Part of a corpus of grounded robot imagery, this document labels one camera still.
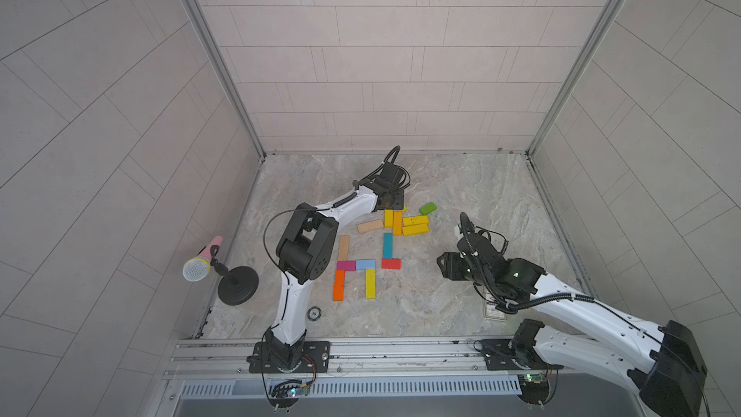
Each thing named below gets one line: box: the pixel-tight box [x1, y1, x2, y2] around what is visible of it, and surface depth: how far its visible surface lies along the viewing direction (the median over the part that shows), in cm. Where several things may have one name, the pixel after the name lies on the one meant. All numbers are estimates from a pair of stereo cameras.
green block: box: [419, 202, 438, 216], surface depth 103 cm
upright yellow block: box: [383, 209, 395, 229], surface depth 98 cm
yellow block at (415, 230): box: [402, 223, 430, 237], surface depth 96 cm
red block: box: [381, 258, 402, 270], surface depth 89 cm
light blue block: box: [356, 259, 376, 271], surface depth 88 cm
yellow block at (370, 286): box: [365, 268, 377, 300], surface depth 84 cm
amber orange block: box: [393, 210, 403, 236], surface depth 96 cm
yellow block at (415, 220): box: [402, 215, 430, 226], surface depth 98 cm
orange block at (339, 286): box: [331, 269, 347, 303], surface depth 84 cm
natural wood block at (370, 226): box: [357, 220, 385, 233], surface depth 96 cm
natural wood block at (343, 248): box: [338, 235, 351, 262], surface depth 92 cm
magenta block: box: [336, 260, 357, 272], surface depth 88 cm
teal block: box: [383, 232, 393, 259], surface depth 93 cm
